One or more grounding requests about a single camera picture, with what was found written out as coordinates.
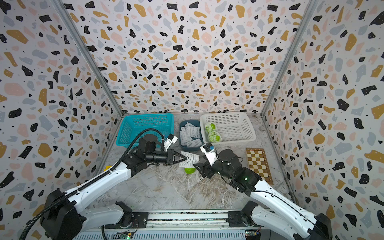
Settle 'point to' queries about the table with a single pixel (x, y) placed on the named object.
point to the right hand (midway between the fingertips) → (200, 160)
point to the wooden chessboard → (257, 162)
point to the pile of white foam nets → (188, 131)
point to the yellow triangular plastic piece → (107, 167)
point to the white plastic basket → (223, 129)
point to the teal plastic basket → (130, 125)
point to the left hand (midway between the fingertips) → (186, 159)
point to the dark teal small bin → (196, 123)
